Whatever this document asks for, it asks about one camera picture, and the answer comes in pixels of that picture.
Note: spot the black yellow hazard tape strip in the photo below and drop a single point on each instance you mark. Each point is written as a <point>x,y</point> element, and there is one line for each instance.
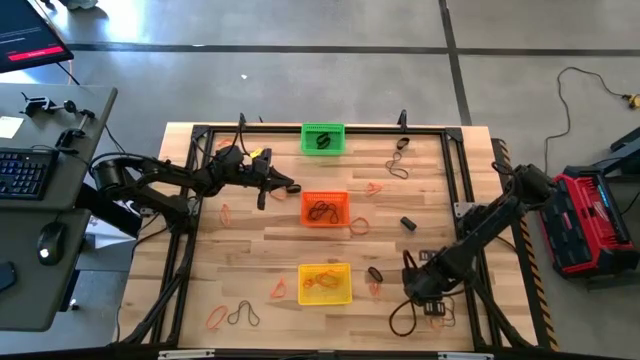
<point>542,310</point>

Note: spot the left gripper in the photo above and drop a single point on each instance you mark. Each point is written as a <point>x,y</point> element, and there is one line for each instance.
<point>240,172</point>

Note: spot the black keyboard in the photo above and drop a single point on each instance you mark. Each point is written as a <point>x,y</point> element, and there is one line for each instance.
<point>25,172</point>

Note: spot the yellow plastic basket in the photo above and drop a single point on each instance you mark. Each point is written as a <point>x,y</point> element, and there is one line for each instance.
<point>301,300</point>

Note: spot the yellow plug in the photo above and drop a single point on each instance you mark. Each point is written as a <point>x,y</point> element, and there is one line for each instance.
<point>634,101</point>

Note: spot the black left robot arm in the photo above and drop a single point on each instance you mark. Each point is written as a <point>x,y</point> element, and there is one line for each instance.
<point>165,175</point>

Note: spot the black equipment stand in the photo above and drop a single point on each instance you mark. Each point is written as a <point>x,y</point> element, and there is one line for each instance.
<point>627,145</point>

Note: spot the dark table edge clamp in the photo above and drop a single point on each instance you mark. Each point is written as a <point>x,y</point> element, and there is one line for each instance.
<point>402,119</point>
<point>242,120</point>

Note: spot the white paper sheet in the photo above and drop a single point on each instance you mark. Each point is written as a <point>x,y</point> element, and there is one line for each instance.
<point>107,235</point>

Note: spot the yellow tape tag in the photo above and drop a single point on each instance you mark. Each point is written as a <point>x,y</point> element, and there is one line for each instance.
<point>256,152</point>

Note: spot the thin black rubber band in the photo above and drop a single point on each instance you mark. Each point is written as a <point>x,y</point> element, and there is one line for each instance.
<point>452,310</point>
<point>244,302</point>
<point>331,215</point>
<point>404,176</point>
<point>315,212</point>

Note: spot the orange plastic basket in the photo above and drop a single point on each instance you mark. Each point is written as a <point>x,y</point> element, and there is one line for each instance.
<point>304,222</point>

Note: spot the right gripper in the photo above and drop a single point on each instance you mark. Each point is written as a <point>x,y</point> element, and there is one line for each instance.
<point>437,280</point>

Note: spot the small metal plate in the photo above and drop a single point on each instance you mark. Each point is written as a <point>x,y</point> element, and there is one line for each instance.
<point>462,208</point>

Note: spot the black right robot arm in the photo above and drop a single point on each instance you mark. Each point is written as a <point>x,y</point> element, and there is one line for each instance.
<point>500,210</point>

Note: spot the black computer mouse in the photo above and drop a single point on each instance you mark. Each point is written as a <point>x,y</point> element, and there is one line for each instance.
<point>50,242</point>

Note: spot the green plastic basket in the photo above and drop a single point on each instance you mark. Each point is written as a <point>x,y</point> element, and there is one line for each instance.
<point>305,150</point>

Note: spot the white paper note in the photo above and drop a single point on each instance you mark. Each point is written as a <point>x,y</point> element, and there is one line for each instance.
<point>10,127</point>

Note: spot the black desk clamp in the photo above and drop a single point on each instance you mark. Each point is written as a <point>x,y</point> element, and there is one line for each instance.
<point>70,135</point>
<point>35,104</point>

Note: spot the white table bracket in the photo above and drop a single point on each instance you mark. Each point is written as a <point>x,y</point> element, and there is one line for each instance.
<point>465,356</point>
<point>186,354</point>

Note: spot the red and black tool case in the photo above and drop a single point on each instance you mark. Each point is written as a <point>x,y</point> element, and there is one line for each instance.
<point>580,225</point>

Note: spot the grey desk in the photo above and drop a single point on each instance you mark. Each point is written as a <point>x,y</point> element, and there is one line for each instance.
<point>30,310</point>

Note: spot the operator monitor with red bar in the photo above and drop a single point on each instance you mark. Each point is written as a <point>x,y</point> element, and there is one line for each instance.
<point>25,30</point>

